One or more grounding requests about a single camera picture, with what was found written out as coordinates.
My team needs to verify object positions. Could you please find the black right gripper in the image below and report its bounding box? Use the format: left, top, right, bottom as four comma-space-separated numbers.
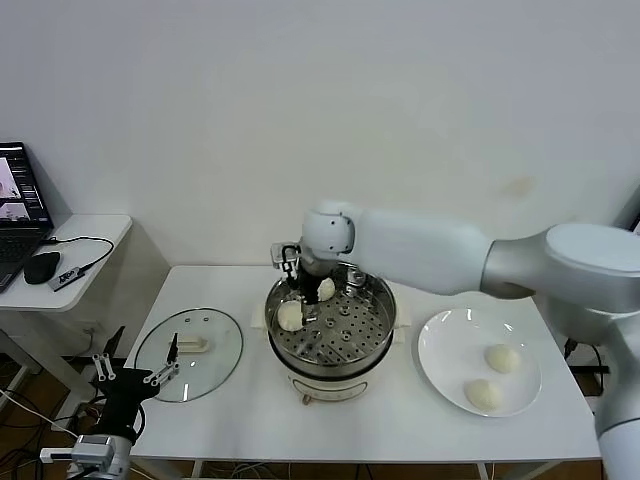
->
282, 256, 330, 325

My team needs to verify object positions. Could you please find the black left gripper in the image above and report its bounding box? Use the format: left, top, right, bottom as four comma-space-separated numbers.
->
89, 326, 181, 440

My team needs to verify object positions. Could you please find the glass lid with cream handle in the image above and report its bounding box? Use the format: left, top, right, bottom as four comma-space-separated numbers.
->
133, 308, 245, 405

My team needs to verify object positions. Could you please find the perforated steel steamer basket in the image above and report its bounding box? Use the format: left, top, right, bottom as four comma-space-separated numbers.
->
264, 258, 399, 369

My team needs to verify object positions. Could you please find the cream electric cooker pot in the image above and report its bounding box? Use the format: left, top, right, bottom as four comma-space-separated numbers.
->
249, 297, 412, 407

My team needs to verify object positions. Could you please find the small black stickered device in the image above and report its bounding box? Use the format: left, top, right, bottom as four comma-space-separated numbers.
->
51, 268, 84, 294

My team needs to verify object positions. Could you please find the white rounded side table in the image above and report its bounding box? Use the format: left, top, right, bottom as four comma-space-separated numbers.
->
0, 215, 135, 416

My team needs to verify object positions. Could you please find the black computer mouse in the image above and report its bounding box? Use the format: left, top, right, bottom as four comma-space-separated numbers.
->
24, 252, 63, 287

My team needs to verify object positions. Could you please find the white round plate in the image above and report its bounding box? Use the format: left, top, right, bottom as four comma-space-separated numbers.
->
417, 308, 543, 419

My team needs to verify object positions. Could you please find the open black laptop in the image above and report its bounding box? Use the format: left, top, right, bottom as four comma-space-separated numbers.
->
0, 142, 56, 295

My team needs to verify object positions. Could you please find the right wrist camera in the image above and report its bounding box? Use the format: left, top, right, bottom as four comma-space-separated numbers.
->
270, 241, 303, 287

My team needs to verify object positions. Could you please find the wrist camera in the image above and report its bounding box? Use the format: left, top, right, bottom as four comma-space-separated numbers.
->
39, 447, 76, 464
270, 241, 303, 287

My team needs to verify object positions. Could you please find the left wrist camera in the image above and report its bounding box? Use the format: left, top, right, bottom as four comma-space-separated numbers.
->
39, 447, 76, 464

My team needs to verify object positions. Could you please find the thin black device cable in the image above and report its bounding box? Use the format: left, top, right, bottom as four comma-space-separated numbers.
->
40, 236, 116, 275

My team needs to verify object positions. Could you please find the black cable with adapter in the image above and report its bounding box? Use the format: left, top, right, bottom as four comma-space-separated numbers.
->
564, 337, 609, 396

